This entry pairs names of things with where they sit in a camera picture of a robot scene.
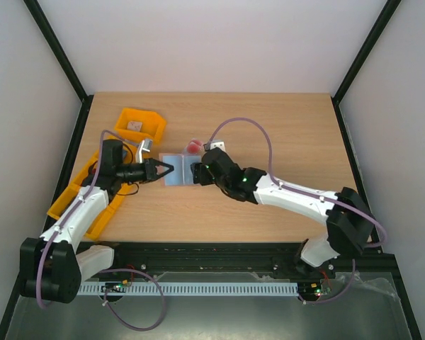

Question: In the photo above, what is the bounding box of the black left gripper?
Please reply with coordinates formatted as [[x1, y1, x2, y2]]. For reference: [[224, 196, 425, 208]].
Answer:
[[117, 158, 174, 184]]

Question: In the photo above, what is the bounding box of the pink card holder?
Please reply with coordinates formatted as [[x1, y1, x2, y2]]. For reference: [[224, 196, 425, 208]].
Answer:
[[159, 153, 201, 187]]

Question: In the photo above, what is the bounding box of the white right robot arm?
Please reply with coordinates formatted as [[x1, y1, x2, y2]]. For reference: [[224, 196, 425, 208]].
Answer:
[[191, 148, 374, 278]]

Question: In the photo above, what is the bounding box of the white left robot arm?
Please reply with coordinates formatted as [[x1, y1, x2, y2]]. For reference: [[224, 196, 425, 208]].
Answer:
[[19, 139, 174, 307]]

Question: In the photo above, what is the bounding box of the yellow bin top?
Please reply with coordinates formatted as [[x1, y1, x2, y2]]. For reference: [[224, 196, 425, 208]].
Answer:
[[114, 108, 166, 145]]

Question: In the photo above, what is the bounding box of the yellow bin bottom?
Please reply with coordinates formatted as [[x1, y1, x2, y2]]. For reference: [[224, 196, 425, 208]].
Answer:
[[47, 183, 130, 241]]

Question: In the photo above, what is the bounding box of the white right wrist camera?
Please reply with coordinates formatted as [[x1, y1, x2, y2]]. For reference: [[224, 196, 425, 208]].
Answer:
[[203, 140, 226, 152]]

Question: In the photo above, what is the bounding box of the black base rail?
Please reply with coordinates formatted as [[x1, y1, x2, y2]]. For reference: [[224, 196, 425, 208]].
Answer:
[[84, 242, 397, 281]]

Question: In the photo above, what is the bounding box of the black left frame post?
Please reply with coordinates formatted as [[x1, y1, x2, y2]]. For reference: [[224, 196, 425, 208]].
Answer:
[[23, 0, 89, 106]]

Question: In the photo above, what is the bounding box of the black frame post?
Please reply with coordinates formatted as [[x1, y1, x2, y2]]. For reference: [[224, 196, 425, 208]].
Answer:
[[331, 0, 403, 107], [23, 0, 89, 106]]

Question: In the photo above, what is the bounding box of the grey slotted cable duct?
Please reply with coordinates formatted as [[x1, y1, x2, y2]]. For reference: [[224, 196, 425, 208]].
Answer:
[[78, 281, 298, 297]]

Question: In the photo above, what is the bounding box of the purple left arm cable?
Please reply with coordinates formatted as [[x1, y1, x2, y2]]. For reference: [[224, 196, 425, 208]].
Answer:
[[35, 129, 167, 331]]

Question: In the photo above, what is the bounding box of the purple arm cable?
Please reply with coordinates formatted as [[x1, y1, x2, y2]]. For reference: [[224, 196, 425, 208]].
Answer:
[[35, 129, 167, 331], [207, 118, 389, 306]]

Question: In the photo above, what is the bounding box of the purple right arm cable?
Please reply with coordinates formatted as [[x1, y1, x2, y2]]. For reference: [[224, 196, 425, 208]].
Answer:
[[207, 118, 389, 306]]

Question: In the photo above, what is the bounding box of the black right frame post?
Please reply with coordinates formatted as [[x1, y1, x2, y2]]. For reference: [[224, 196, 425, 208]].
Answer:
[[331, 0, 403, 107]]

